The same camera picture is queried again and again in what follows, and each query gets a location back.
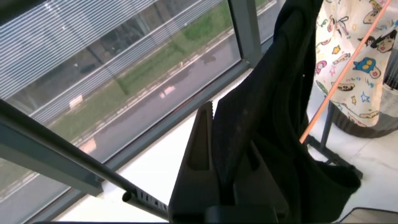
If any cream printed garment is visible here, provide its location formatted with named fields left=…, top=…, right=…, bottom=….
left=313, top=0, right=398, bottom=128

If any black garment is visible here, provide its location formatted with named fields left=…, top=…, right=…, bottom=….
left=213, top=0, right=363, bottom=223

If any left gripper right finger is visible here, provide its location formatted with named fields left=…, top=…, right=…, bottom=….
left=224, top=139, right=290, bottom=222

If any black clothes rack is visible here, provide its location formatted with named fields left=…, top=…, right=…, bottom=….
left=0, top=98, right=364, bottom=220

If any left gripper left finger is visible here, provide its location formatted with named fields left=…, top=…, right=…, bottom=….
left=168, top=100, right=225, bottom=222

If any window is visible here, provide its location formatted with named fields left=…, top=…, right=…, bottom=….
left=0, top=0, right=287, bottom=224

